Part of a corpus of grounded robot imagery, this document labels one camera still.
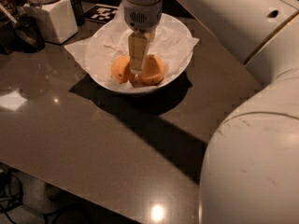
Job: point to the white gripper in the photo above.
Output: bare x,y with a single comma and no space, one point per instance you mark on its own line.
142,17

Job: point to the orange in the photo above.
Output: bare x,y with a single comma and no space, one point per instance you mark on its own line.
120,70
153,70

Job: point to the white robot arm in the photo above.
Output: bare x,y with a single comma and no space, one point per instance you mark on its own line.
250,172

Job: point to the white bowl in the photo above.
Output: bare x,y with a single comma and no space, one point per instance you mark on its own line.
174,75

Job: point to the white crumpled paper liner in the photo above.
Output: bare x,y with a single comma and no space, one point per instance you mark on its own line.
102,47

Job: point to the black white marker tag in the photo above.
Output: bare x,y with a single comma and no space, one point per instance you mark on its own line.
100,13

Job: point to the dark glass cup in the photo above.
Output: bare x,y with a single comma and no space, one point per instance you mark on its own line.
78,11

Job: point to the white square jar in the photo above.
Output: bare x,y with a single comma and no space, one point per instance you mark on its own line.
55,19

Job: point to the dark round pot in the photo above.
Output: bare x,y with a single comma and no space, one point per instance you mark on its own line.
24,38

